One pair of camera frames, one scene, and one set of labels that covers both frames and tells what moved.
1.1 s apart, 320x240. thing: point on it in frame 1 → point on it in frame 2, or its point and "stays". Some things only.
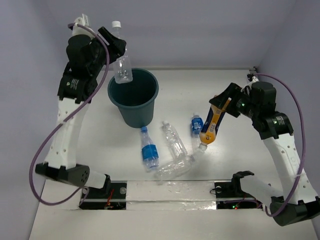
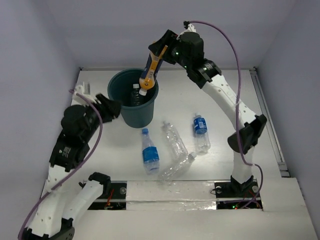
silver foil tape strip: x=170 y=195 stays
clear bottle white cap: x=123 y=70 → x=135 y=94
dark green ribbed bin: x=134 y=100 stays
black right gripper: x=219 y=100 → x=168 y=38
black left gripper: x=110 y=39 → x=103 y=107
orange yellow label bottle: x=211 y=124 → x=151 y=68
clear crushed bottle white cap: x=175 y=141 stays
